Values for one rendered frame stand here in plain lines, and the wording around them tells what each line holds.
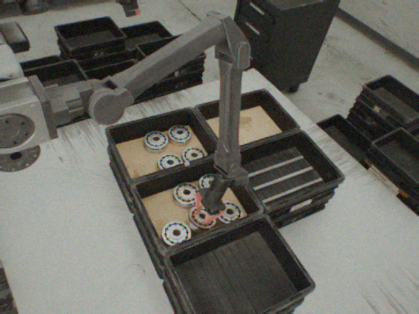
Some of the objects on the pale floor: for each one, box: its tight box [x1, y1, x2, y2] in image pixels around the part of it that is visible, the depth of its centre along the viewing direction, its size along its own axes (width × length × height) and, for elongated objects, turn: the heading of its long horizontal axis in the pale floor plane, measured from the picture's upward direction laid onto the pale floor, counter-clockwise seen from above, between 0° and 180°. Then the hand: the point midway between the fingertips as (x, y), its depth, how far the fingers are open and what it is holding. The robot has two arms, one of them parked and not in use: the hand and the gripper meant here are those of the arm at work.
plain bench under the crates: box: [0, 68, 419, 314], centre depth 181 cm, size 160×160×70 cm
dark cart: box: [233, 0, 340, 93], centre depth 301 cm, size 60×45×90 cm
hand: (202, 215), depth 133 cm, fingers open, 6 cm apart
